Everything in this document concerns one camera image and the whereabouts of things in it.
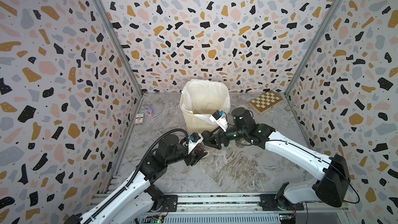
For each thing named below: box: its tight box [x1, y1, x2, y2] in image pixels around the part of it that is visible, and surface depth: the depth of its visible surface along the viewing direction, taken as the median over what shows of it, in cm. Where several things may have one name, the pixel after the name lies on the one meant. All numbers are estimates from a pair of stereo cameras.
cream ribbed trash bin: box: [179, 92, 222, 136], surface depth 75 cm
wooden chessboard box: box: [248, 89, 284, 116], surface depth 115 cm
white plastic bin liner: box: [180, 78, 231, 125], surface depth 89 cm
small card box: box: [134, 113, 145, 126], surface depth 105 cm
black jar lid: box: [203, 135, 217, 146], surface depth 64 cm
